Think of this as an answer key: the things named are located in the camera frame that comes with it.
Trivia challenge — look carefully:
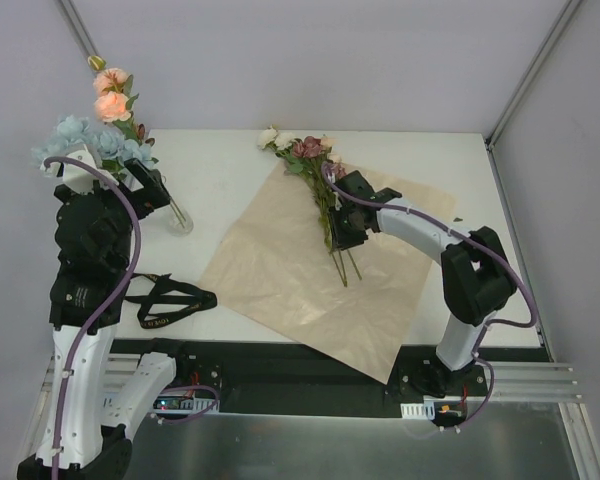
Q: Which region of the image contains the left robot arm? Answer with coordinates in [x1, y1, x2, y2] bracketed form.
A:
[16, 157, 192, 479]

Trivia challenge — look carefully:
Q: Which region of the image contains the left aluminium frame post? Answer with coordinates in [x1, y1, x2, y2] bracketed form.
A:
[54, 0, 144, 146]

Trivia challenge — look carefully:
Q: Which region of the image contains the clear glass vase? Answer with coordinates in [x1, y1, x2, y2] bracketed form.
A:
[158, 190, 194, 236]

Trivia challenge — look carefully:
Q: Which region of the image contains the front aluminium rail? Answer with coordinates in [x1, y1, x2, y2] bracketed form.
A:
[43, 349, 581, 416]

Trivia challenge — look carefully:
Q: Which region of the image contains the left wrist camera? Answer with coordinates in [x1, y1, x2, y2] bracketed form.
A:
[39, 144, 114, 194]

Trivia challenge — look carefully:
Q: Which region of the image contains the right aluminium frame post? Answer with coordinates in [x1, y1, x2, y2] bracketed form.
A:
[485, 0, 586, 152]

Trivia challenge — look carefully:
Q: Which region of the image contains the peach rose stem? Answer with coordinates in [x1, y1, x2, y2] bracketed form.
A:
[87, 53, 189, 226]

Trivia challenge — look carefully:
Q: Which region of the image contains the black ribbon gold lettering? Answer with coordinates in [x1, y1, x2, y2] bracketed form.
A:
[125, 273, 218, 330]

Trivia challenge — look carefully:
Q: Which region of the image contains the orange wrapping paper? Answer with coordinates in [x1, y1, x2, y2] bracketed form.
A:
[201, 159, 449, 382]

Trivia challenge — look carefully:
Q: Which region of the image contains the artificial flower bunch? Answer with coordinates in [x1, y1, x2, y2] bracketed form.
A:
[256, 125, 348, 287]

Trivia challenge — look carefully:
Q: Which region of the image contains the blue flower stem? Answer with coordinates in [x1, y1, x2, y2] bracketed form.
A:
[31, 115, 158, 179]

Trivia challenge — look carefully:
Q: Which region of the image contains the aluminium frame post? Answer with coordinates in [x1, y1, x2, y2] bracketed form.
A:
[485, 0, 586, 152]
[54, 0, 144, 146]

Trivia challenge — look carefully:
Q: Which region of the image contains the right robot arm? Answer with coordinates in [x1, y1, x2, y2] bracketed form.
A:
[329, 170, 517, 398]

